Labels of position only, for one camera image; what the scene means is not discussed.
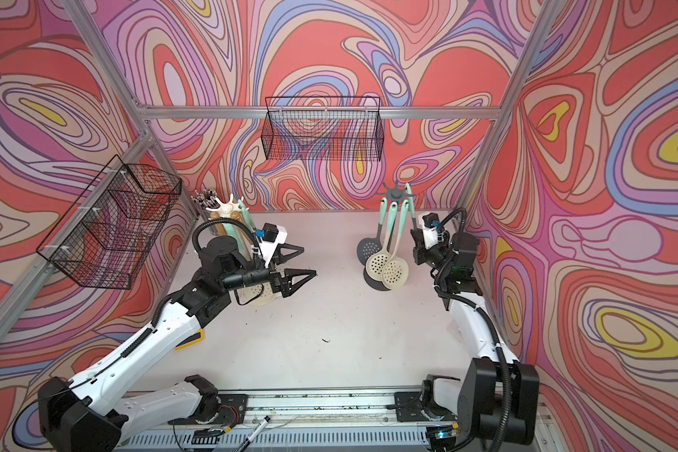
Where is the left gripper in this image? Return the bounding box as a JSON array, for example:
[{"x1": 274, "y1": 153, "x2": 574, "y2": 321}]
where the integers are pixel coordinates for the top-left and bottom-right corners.
[{"x1": 219, "y1": 243, "x2": 315, "y2": 299}]

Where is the cream skimmer mint handle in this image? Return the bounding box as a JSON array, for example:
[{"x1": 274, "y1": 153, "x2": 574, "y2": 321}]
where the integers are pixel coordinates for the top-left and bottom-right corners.
[
  {"x1": 238, "y1": 282, "x2": 276, "y2": 307},
  {"x1": 365, "y1": 202, "x2": 399, "y2": 282}
]

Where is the grey slotted spoon mint handle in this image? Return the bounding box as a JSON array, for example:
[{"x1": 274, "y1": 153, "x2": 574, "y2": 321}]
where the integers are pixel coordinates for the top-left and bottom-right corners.
[{"x1": 356, "y1": 197, "x2": 388, "y2": 266}]

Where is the dark grey utensil rack stand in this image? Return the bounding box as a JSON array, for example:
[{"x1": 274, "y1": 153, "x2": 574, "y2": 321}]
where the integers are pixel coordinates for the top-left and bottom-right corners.
[{"x1": 363, "y1": 183, "x2": 407, "y2": 291}]

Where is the mint handle utensil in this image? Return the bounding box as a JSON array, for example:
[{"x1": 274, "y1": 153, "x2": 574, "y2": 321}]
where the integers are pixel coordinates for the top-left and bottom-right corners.
[{"x1": 405, "y1": 183, "x2": 417, "y2": 230}]

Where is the cream skimmer wooden handle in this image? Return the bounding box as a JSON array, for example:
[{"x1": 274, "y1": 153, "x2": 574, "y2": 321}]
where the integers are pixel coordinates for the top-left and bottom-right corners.
[{"x1": 230, "y1": 210, "x2": 246, "y2": 225}]

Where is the grey skimmer mint handle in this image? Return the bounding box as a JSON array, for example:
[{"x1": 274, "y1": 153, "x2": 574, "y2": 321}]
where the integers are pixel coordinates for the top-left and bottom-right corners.
[{"x1": 238, "y1": 200, "x2": 256, "y2": 233}]

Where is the cream slotted spoon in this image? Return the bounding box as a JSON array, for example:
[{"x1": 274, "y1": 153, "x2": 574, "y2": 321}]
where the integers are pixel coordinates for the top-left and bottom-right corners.
[{"x1": 209, "y1": 211, "x2": 227, "y2": 235}]

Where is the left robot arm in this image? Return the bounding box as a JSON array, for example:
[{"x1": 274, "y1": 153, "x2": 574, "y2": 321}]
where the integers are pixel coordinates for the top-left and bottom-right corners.
[{"x1": 33, "y1": 218, "x2": 316, "y2": 451}]

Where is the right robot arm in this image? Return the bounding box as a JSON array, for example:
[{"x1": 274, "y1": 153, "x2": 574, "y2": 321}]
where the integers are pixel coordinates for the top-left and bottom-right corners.
[{"x1": 411, "y1": 208, "x2": 540, "y2": 451}]

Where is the cream utensil rack stand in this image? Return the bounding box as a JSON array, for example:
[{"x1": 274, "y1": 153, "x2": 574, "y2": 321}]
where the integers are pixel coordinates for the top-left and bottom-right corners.
[{"x1": 219, "y1": 194, "x2": 242, "y2": 218}]

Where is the pen holder cup with pens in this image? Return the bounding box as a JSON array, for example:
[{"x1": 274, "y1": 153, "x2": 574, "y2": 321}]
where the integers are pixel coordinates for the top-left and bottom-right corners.
[{"x1": 191, "y1": 189, "x2": 220, "y2": 220}]

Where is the yellow calculator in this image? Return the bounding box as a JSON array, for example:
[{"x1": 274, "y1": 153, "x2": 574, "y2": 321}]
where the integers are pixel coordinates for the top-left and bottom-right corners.
[{"x1": 175, "y1": 330, "x2": 205, "y2": 350}]

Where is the black marker pen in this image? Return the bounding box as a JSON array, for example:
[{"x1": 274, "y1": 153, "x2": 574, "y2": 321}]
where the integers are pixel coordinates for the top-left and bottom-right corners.
[{"x1": 245, "y1": 415, "x2": 271, "y2": 446}]

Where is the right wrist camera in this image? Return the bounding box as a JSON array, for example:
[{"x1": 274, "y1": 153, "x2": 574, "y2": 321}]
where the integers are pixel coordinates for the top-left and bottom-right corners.
[{"x1": 422, "y1": 212, "x2": 449, "y2": 250}]

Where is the black wire basket back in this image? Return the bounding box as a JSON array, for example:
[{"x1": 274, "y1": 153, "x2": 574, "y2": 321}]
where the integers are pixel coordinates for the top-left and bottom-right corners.
[{"x1": 261, "y1": 95, "x2": 384, "y2": 162}]

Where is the black wire basket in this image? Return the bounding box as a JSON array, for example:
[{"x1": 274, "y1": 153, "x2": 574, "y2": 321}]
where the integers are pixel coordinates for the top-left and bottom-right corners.
[
  {"x1": 261, "y1": 95, "x2": 384, "y2": 162},
  {"x1": 36, "y1": 156, "x2": 182, "y2": 290}
]

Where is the black wire basket left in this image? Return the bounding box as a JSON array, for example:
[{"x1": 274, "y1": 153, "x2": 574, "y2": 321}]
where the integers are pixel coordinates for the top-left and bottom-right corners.
[{"x1": 36, "y1": 156, "x2": 182, "y2": 290}]

